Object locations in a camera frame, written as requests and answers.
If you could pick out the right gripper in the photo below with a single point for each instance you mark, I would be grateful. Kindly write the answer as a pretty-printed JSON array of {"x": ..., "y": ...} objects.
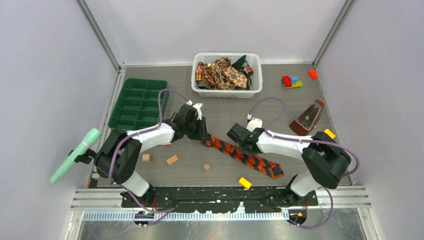
[{"x": 241, "y": 150}]

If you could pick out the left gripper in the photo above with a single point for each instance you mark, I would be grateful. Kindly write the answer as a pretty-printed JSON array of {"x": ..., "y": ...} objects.
[{"x": 201, "y": 132}]

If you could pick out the orange navy striped tie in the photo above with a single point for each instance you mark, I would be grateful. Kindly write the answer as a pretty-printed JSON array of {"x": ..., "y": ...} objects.
[{"x": 264, "y": 166}]

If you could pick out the white plastic basket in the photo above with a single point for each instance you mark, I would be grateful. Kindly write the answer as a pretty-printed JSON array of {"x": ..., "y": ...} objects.
[{"x": 209, "y": 57}]

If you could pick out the brown wooden metronome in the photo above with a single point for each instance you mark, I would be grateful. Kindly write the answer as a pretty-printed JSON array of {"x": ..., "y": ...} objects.
[{"x": 306, "y": 122}]

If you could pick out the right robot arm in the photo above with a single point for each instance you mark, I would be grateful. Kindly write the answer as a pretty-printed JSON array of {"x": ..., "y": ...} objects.
[{"x": 326, "y": 161}]

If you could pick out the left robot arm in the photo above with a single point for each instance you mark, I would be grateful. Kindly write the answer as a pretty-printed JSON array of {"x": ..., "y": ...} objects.
[{"x": 119, "y": 154}]

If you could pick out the small wooden block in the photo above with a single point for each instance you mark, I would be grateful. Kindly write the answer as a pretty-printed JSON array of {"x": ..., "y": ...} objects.
[{"x": 172, "y": 160}]

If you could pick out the yellow toy brick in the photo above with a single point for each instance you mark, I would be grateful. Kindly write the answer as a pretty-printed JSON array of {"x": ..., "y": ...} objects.
[
  {"x": 245, "y": 183},
  {"x": 330, "y": 133}
]

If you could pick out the green compartment tray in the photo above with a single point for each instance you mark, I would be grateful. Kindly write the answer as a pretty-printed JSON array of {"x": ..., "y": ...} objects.
[{"x": 137, "y": 106}]

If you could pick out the small wooden cube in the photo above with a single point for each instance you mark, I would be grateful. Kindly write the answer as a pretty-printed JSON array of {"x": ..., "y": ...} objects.
[{"x": 146, "y": 158}]

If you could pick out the floral patterned tie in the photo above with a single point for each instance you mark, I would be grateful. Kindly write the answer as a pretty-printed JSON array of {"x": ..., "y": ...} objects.
[{"x": 220, "y": 75}]

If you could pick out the stacked lego bricks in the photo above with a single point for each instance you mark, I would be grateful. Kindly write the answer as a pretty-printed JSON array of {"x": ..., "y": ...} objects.
[{"x": 290, "y": 82}]

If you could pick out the dark green tie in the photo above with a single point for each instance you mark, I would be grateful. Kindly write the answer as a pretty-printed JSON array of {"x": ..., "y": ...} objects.
[{"x": 239, "y": 64}]

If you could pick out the mint green microphone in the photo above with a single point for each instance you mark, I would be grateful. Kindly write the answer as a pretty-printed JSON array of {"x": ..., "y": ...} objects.
[{"x": 81, "y": 154}]

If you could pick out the red toy brick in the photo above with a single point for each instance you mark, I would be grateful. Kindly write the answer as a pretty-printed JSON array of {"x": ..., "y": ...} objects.
[{"x": 313, "y": 74}]

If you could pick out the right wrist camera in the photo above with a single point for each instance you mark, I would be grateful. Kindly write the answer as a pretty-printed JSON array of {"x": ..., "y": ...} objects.
[{"x": 253, "y": 123}]

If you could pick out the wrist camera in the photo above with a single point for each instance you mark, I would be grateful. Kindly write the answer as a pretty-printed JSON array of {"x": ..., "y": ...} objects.
[
  {"x": 253, "y": 123},
  {"x": 198, "y": 107}
]

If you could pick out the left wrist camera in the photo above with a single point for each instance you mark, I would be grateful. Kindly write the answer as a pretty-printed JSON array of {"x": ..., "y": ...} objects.
[{"x": 198, "y": 107}]

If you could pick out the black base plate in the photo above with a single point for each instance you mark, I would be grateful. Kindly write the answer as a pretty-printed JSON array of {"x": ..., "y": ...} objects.
[{"x": 218, "y": 199}]

